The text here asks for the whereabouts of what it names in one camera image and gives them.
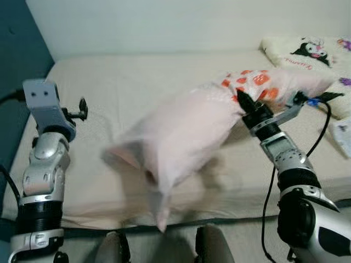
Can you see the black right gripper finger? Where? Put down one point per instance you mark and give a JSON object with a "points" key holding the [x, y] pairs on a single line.
{"points": [[244, 101]]}

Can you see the pink pillow with orange print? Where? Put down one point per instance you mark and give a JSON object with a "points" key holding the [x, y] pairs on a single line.
{"points": [[186, 131]]}

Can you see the white paperback book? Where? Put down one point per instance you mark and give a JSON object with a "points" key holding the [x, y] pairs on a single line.
{"points": [[343, 139]]}

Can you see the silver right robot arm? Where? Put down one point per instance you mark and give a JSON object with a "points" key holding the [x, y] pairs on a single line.
{"points": [[290, 159]]}

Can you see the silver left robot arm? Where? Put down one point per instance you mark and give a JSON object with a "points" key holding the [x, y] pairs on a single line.
{"points": [[46, 164]]}

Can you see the cream sheeted mattress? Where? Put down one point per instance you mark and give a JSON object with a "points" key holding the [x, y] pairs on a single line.
{"points": [[137, 82]]}

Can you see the grey robot right leg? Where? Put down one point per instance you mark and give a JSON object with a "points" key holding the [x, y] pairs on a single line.
{"points": [[214, 244]]}

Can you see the grey robot leg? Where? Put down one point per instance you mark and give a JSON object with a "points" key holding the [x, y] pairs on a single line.
{"points": [[214, 244], [112, 249]]}

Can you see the grey robot left leg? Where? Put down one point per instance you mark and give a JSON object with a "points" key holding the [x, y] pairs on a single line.
{"points": [[112, 249]]}

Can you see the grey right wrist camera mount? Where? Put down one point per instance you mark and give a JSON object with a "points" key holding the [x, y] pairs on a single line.
{"points": [[290, 112]]}

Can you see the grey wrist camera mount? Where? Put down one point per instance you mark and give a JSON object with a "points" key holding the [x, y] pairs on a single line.
{"points": [[290, 112], [44, 101]]}

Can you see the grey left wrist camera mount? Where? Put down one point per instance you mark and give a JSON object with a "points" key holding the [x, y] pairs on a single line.
{"points": [[44, 101]]}

